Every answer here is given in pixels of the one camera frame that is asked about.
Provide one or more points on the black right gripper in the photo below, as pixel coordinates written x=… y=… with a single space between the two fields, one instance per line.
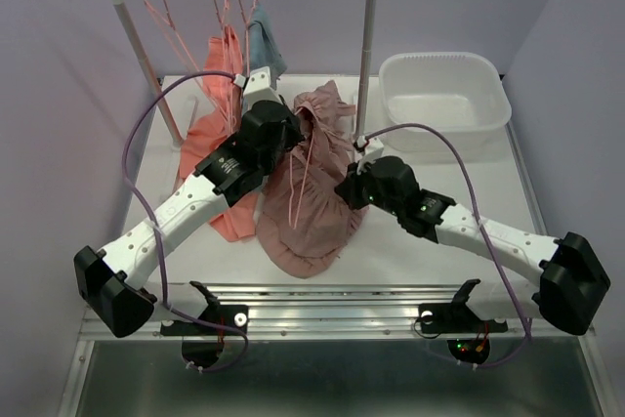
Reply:
x=349 y=186

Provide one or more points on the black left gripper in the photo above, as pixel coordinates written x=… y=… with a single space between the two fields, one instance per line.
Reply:
x=295 y=135

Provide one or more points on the coral orange garment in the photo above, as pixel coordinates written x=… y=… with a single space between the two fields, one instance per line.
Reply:
x=203 y=137

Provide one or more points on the blue denim garment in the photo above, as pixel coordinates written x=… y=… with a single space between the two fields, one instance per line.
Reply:
x=261 y=47

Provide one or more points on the dusty pink pleated skirt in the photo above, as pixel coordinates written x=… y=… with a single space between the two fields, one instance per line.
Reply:
x=317 y=242

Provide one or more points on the pink wire hanger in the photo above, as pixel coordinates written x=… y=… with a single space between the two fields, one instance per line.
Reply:
x=164 y=21
x=246 y=16
x=303 y=206
x=224 y=55

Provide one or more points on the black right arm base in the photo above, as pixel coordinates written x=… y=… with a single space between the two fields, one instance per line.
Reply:
x=472 y=342

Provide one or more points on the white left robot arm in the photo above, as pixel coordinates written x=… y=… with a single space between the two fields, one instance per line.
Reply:
x=111 y=280

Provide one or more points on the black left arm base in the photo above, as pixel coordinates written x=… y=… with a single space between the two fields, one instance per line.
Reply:
x=215 y=339

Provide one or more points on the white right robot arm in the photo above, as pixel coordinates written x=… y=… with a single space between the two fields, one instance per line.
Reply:
x=571 y=281

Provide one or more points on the white plastic basket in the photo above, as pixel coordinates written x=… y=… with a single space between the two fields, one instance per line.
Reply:
x=458 y=94

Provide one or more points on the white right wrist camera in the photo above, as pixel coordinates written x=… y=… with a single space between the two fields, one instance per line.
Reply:
x=367 y=150

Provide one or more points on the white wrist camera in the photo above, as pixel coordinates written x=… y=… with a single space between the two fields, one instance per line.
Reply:
x=256 y=87
x=367 y=150

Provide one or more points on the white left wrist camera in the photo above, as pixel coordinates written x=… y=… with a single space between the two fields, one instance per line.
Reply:
x=256 y=87

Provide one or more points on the aluminium rail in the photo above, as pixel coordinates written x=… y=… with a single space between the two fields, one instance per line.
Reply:
x=334 y=312

